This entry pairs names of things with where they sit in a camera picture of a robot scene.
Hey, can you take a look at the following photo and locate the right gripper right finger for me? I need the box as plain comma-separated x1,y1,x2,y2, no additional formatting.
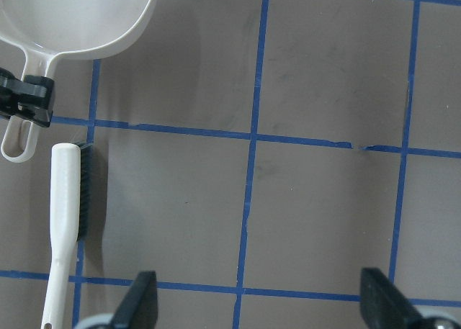
359,268,432,329

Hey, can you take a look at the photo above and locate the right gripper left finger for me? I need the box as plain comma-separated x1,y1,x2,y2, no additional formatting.
109,271,158,329

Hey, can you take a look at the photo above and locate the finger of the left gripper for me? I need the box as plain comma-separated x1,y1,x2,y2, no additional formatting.
1,68,55,127

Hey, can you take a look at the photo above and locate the white hand brush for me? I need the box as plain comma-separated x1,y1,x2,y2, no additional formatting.
40,143,92,328

